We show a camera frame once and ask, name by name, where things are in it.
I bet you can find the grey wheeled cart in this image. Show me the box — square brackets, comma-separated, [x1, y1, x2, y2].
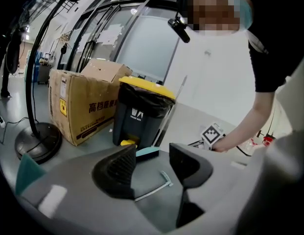
[37, 53, 56, 85]

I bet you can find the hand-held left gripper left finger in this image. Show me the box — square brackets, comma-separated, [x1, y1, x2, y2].
[92, 144, 138, 201]

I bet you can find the black head-worn camera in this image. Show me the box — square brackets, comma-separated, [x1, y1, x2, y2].
[167, 11, 191, 44]

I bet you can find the black-framed glass door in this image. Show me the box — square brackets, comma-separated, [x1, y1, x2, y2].
[57, 0, 187, 84]

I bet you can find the black standing fan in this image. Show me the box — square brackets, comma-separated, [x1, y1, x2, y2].
[14, 0, 92, 165]

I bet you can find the black fan on stand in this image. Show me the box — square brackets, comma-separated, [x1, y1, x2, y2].
[0, 28, 23, 98]

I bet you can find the dark bin with yellow lid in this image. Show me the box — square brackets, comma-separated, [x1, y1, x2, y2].
[112, 75, 177, 151]

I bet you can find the large printed cardboard box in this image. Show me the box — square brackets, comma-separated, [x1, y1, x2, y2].
[48, 69, 118, 147]

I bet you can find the red fire extinguisher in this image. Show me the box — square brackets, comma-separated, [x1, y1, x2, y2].
[262, 133, 275, 147]

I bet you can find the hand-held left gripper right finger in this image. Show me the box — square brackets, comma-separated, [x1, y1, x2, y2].
[168, 142, 214, 229]

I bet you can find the black bin bag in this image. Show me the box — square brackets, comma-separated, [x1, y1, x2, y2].
[118, 82, 176, 119]

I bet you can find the person's head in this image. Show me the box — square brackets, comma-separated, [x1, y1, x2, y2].
[186, 0, 242, 36]

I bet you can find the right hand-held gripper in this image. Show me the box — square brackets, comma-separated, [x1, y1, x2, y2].
[188, 122, 227, 151]

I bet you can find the person's right forearm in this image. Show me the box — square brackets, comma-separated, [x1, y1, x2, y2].
[212, 91, 276, 153]

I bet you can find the clear plastic bag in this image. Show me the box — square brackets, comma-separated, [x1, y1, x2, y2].
[239, 137, 264, 156]

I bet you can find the teal hair cap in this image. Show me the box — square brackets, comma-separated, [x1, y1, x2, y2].
[183, 0, 254, 30]

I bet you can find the black floor cable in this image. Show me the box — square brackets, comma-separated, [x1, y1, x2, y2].
[0, 116, 39, 145]

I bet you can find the plain brown cardboard box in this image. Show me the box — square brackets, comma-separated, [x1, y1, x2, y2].
[80, 58, 133, 83]

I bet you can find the person's black shirt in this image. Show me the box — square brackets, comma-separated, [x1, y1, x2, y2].
[234, 0, 304, 93]

